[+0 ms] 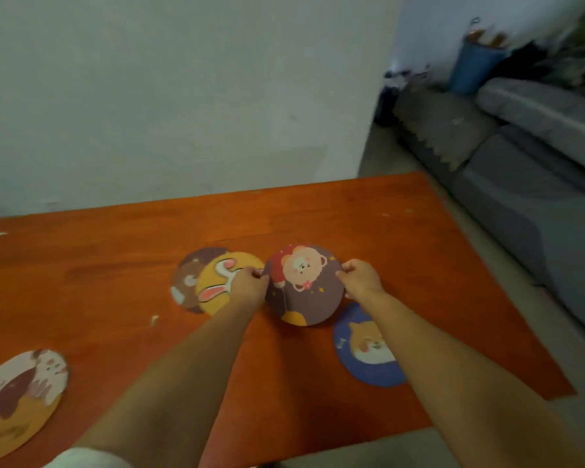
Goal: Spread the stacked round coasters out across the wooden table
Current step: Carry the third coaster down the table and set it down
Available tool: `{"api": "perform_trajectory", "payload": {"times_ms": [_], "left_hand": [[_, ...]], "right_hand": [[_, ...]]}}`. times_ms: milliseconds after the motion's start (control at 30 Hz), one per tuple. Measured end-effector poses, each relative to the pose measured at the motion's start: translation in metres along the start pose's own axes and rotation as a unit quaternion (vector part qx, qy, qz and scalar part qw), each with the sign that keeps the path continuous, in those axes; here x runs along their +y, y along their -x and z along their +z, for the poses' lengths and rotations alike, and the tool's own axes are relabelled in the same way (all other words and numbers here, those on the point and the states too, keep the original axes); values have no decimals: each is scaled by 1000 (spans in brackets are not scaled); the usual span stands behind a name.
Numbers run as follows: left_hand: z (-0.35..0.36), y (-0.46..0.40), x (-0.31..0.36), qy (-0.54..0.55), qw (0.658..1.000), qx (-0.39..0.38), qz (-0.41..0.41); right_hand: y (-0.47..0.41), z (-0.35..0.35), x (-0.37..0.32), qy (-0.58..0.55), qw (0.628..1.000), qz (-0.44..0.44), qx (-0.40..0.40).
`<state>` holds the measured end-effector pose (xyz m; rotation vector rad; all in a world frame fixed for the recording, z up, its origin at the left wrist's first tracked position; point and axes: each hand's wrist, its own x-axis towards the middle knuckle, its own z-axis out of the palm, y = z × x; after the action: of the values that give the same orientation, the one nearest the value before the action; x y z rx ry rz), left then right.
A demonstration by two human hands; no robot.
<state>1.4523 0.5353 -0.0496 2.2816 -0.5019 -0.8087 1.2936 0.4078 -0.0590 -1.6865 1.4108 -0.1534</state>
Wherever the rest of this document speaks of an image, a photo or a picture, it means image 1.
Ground person's left hand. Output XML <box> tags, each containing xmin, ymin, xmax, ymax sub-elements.
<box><xmin>228</xmin><ymin>267</ymin><xmax>271</xmax><ymax>311</ymax></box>

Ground person's right hand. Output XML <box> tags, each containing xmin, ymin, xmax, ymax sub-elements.
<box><xmin>336</xmin><ymin>259</ymin><xmax>386</xmax><ymax>303</ymax></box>

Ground purple bear round mat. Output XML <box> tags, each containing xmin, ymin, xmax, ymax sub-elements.
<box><xmin>264</xmin><ymin>244</ymin><xmax>346</xmax><ymax>327</ymax></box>

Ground person's right forearm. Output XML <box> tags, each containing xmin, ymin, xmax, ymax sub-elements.
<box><xmin>353</xmin><ymin>290</ymin><xmax>585</xmax><ymax>468</ymax></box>

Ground person's left forearm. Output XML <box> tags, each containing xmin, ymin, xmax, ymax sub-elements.
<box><xmin>73</xmin><ymin>297</ymin><xmax>261</xmax><ymax>468</ymax></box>

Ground yellow rabbit round mat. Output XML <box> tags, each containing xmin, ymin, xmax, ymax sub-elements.
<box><xmin>195</xmin><ymin>252</ymin><xmax>265</xmax><ymax>316</ymax></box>

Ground brown bear round mat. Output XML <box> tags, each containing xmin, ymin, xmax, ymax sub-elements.
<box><xmin>170</xmin><ymin>247</ymin><xmax>230</xmax><ymax>315</ymax></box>

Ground blue dog round mat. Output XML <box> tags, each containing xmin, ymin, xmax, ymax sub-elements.
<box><xmin>333</xmin><ymin>302</ymin><xmax>408</xmax><ymax>388</ymax></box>

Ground grey scalloped cloth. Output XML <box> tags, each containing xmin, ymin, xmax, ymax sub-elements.
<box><xmin>393</xmin><ymin>87</ymin><xmax>500</xmax><ymax>172</ymax></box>

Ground grey sofa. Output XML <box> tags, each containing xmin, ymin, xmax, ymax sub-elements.
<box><xmin>395</xmin><ymin>77</ymin><xmax>585</xmax><ymax>343</ymax></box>

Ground blue bucket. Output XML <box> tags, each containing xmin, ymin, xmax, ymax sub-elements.
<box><xmin>449</xmin><ymin>34</ymin><xmax>510</xmax><ymax>96</ymax></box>

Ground white sleeve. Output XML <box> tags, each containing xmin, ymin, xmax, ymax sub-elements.
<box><xmin>44</xmin><ymin>448</ymin><xmax>132</xmax><ymax>468</ymax></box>

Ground yellow and white cat round mat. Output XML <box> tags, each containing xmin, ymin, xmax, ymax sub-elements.
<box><xmin>0</xmin><ymin>349</ymin><xmax>69</xmax><ymax>463</ymax></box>

